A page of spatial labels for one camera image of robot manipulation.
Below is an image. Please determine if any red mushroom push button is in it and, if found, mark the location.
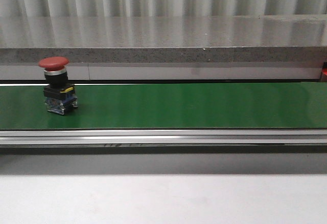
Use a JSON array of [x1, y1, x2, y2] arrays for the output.
[[38, 56, 78, 115]]

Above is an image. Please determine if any grey speckled stone counter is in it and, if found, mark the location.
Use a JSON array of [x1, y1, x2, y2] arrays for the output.
[[1, 15, 326, 82]]

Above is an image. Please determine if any green conveyor belt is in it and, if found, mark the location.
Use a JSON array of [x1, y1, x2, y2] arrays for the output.
[[1, 82, 326, 129]]

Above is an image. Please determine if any aluminium conveyor frame rail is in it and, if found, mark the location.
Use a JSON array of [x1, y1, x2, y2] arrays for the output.
[[1, 128, 326, 147]]

